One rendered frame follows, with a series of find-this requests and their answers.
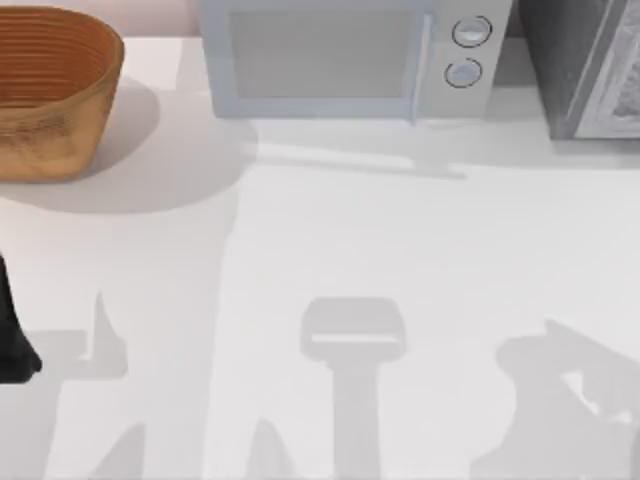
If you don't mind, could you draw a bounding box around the brown woven basket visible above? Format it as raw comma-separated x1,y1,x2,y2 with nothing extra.
0,5,126,182

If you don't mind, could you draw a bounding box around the round microwave knob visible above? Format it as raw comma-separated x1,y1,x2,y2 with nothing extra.
451,15,494,49
443,56,484,90

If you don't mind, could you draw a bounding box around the microwave oven door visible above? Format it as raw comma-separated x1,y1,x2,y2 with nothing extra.
195,0,435,125

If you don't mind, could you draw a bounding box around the pale microwave oven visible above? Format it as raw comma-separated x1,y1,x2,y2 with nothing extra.
195,0,515,125

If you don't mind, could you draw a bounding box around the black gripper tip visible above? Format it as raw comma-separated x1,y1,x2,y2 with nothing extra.
0,255,43,386

